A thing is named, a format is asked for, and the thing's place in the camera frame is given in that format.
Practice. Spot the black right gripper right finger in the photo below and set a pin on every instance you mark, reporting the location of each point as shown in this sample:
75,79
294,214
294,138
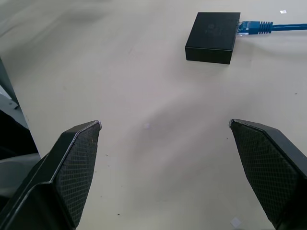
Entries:
271,167

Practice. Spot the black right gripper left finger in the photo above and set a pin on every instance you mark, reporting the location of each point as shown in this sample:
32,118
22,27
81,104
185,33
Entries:
62,172

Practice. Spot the grey metal table frame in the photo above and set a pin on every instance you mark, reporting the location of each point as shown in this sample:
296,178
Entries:
8,88

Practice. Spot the black network switch box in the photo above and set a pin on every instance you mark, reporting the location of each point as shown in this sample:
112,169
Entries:
212,38

